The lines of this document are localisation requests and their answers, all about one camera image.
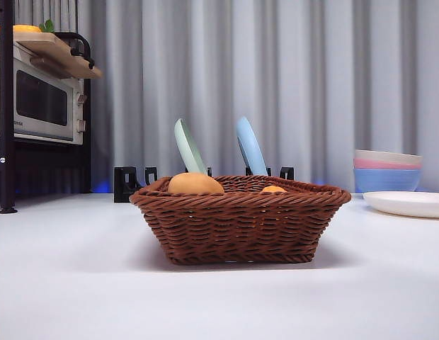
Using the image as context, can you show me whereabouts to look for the brown potato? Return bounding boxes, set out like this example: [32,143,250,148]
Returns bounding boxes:
[167,172,225,195]

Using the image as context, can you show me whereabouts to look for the brown wicker basket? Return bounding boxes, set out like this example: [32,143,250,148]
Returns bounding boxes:
[129,174,353,266]

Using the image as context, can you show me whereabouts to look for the pale green plate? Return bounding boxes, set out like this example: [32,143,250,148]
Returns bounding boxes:
[173,118,209,176]

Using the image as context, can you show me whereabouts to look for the light blue plate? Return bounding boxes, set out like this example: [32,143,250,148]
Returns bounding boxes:
[235,115,270,177]

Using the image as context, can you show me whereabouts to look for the black dish rack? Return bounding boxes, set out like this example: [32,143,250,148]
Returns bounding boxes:
[113,165,295,204]

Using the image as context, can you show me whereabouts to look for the grey curtain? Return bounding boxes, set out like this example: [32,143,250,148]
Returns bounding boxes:
[0,0,439,195]

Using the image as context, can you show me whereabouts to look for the pink bowl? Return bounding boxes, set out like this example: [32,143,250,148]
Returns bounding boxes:
[353,158,423,170]

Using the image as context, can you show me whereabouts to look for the blue bowl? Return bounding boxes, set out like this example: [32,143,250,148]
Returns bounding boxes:
[353,167,423,194]

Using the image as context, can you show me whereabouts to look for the cream bowl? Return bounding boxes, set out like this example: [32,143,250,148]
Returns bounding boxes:
[354,149,424,166]

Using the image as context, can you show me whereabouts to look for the cream toaster oven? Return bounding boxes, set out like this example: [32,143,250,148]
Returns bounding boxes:
[0,35,89,146]

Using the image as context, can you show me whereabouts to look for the white plate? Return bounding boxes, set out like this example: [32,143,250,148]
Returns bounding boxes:
[363,191,439,219]

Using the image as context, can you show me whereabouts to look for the wooden cutting board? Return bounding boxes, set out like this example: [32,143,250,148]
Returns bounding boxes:
[13,31,103,79]

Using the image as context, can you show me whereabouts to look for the black curved handle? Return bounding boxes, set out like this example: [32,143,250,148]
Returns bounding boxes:
[54,31,97,69]

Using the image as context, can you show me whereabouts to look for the black shelf frame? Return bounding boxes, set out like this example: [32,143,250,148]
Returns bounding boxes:
[0,0,93,215]

